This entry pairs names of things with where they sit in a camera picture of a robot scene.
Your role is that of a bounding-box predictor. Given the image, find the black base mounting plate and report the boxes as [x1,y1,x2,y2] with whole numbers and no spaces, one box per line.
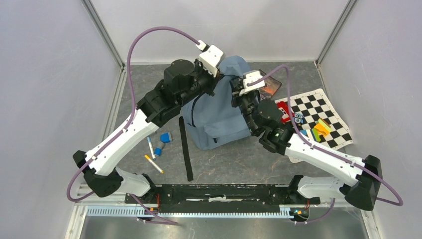
[139,184,320,213]

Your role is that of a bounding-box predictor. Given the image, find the black white checkered mat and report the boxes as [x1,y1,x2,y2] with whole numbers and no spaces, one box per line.
[291,89,353,150]

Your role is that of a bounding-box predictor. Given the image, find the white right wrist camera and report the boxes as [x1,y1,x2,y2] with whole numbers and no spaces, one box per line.
[239,70,265,96]

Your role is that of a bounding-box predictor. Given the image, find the yellow cap marker pen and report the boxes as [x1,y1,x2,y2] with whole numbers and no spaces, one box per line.
[144,154,164,174]

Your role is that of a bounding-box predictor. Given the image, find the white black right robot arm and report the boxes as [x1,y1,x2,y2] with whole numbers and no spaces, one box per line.
[229,78,382,211]

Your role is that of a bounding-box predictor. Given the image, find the owl pattern eraser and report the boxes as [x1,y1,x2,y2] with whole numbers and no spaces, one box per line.
[294,113,305,126]

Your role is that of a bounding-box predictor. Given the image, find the striped colour block stack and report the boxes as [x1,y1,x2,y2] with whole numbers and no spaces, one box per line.
[300,128,321,142]

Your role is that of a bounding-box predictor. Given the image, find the red toy block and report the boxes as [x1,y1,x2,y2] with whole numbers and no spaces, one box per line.
[276,101,294,123]

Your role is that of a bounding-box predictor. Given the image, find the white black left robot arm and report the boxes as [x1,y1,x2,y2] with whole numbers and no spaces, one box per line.
[73,57,221,203]

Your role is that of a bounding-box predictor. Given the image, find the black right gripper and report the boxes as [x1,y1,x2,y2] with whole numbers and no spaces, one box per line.
[229,79,258,135]

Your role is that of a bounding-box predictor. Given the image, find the blue grey glue stick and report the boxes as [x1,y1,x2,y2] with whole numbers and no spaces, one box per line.
[154,141,165,157]

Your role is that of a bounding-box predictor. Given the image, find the orange green toy blocks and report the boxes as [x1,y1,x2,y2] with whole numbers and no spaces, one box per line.
[314,118,332,137]

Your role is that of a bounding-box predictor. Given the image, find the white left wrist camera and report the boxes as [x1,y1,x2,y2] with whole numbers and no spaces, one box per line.
[196,40,225,77]

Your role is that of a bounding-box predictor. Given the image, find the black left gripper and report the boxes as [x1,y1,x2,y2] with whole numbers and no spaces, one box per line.
[177,58,224,108]

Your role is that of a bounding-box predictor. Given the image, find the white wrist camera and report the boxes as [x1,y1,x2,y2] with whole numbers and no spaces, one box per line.
[196,40,225,77]
[239,70,265,96]

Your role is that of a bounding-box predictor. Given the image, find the blue fabric backpack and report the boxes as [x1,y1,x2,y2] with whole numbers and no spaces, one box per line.
[181,56,251,151]

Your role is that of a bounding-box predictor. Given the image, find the blue pencil sharpener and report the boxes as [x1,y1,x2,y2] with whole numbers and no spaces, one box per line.
[160,132,172,144]

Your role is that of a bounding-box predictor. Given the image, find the slotted cable duct rail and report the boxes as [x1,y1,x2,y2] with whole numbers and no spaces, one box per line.
[87,205,294,219]

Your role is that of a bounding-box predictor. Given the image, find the dark orange paperback book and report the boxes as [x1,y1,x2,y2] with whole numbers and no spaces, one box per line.
[259,76,282,100]

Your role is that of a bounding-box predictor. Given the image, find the blue cap marker pen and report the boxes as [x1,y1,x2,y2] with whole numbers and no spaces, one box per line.
[147,136,156,161]

